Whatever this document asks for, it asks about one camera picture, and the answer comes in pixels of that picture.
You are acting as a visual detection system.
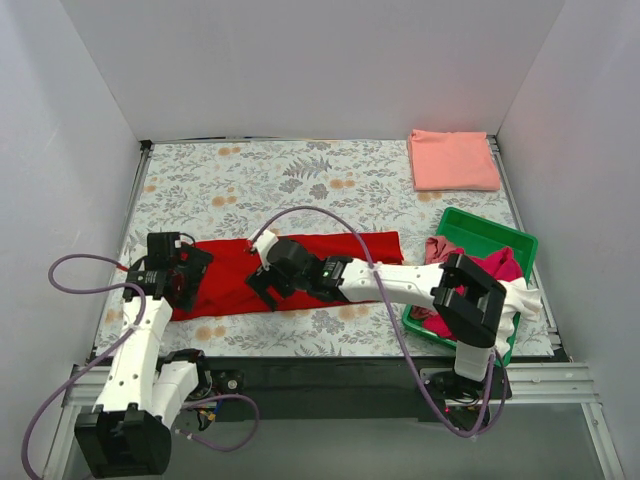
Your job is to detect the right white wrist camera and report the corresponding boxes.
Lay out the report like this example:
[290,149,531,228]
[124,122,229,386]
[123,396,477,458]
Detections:
[249,229,279,261]

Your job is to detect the green plastic basket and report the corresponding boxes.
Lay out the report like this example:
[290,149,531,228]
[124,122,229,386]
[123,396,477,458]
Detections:
[402,207,538,365]

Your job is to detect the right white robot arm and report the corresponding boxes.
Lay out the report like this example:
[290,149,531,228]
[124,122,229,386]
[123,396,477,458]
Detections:
[246,230,506,398]

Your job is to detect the red t shirt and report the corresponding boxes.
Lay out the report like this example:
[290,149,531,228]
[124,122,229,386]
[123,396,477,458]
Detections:
[169,230,405,324]

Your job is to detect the floral table mat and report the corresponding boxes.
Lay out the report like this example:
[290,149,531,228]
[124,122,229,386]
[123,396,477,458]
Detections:
[120,140,518,356]

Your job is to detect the white shirt in basket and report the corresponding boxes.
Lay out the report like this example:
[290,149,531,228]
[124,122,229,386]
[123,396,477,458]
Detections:
[495,277,542,358]

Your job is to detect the magenta shirt in basket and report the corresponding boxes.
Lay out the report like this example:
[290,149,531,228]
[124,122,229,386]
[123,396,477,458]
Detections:
[422,247,523,341]

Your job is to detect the folded pink t shirt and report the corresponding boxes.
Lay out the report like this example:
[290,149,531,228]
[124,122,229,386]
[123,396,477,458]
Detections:
[407,129,501,191]

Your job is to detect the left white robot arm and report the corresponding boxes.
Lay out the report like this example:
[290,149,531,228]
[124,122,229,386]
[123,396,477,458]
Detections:
[74,232,213,479]

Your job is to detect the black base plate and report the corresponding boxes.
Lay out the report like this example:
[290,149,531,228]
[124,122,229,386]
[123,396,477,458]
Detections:
[154,355,511,424]

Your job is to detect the dusty pink shirt in basket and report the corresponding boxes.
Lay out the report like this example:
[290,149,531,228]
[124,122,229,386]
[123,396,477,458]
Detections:
[410,236,464,323]

